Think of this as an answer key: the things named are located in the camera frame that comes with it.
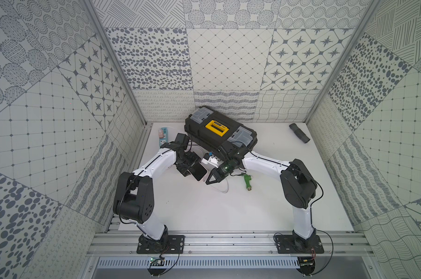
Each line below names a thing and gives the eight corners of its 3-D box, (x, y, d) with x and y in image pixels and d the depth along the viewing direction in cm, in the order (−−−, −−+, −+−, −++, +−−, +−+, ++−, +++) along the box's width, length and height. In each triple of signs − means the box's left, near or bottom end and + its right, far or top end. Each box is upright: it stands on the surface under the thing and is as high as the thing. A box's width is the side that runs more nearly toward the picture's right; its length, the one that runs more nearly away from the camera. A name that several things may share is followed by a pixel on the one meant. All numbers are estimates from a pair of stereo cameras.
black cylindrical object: (304, 143, 112) (306, 140, 110) (289, 126, 122) (290, 123, 119) (308, 142, 112) (310, 139, 110) (292, 125, 122) (294, 122, 120)
